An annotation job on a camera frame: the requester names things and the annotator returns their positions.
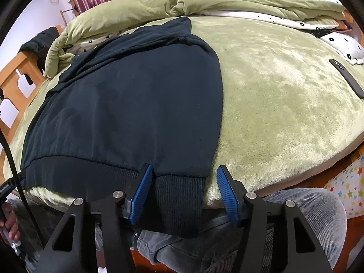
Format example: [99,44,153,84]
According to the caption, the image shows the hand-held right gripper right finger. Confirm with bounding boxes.
[216,165,333,273]

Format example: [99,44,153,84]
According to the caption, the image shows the black sweatshirt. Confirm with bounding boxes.
[20,17,223,239]

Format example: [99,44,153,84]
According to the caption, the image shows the green floral quilt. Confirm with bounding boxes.
[45,0,346,79]

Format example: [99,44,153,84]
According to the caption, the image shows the star print fabric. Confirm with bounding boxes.
[324,155,364,220]

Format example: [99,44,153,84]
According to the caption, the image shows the person's grey pants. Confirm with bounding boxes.
[6,188,349,273]

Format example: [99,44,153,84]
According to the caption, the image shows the black cable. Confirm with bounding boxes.
[0,89,46,251]

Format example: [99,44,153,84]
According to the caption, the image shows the black jacket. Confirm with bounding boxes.
[18,27,59,76]

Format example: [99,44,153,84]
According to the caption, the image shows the wooden bed frame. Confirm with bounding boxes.
[0,0,364,177]

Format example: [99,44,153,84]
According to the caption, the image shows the white floral pillow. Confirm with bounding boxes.
[318,30,364,66]

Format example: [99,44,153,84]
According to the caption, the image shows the person's left hand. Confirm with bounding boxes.
[0,203,22,243]

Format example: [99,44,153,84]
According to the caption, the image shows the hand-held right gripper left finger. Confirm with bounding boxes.
[34,163,156,273]

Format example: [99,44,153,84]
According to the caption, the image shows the wooden coat rack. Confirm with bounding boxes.
[59,1,79,25]

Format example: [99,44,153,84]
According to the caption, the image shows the black smartphone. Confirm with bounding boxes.
[328,58,364,100]

